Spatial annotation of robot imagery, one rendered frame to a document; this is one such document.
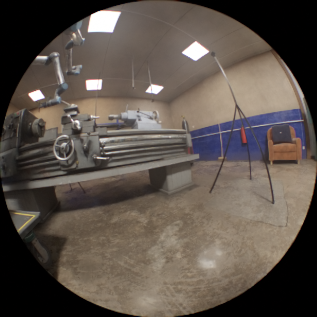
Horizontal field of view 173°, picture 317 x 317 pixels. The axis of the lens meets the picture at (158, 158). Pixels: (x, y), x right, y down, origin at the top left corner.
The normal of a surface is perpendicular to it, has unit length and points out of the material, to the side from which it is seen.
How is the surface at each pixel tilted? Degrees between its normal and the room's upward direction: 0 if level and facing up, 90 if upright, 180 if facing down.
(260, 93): 90
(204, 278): 0
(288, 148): 90
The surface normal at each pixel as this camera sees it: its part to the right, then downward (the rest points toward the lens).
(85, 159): 0.50, -0.02
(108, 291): -0.13, -0.99
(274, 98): -0.86, 0.14
